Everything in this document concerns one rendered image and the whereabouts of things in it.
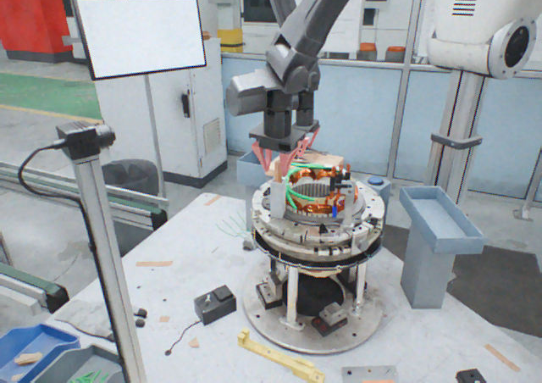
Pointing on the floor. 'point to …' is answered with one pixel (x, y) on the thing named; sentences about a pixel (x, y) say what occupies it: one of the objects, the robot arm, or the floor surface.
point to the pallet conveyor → (26, 286)
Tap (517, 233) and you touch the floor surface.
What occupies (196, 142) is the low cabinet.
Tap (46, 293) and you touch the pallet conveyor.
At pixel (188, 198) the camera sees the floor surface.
